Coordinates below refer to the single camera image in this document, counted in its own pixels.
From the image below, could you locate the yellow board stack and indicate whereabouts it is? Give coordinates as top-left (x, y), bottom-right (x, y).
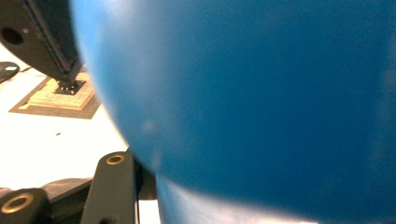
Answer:
top-left (18, 72), bottom-right (96, 112)

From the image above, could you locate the blue bottle with white cap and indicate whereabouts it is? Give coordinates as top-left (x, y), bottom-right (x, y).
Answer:
top-left (69, 0), bottom-right (396, 224)

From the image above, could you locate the brown flat mat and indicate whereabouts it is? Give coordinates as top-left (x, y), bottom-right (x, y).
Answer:
top-left (8, 70), bottom-right (103, 120)

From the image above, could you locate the white paper sheet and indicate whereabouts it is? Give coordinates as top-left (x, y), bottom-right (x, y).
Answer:
top-left (0, 43), bottom-right (162, 224)

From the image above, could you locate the dark round object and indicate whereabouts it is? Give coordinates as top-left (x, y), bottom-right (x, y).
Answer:
top-left (0, 61), bottom-right (21, 84)

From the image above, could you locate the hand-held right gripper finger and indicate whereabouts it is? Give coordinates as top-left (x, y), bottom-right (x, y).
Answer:
top-left (125, 148), bottom-right (158, 201)

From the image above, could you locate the small black base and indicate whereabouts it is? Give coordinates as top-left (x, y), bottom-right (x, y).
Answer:
top-left (53, 78), bottom-right (88, 96)

